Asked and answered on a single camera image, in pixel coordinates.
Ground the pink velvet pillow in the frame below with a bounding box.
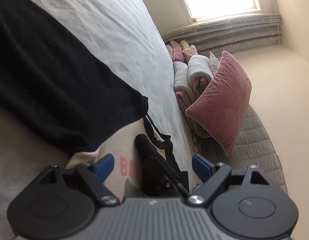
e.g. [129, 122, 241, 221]
[185, 50, 252, 156]

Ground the folded grey pink quilt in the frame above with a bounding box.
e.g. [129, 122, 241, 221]
[173, 51, 220, 138]

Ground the beige black bear sweatshirt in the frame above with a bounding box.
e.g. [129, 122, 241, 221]
[0, 0, 203, 202]

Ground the small pink pillow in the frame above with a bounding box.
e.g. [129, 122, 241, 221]
[166, 40, 198, 63]

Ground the grey quilted headboard cover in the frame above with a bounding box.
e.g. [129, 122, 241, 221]
[196, 106, 288, 193]

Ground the grey patterned curtain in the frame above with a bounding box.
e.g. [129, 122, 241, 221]
[161, 13, 282, 56]

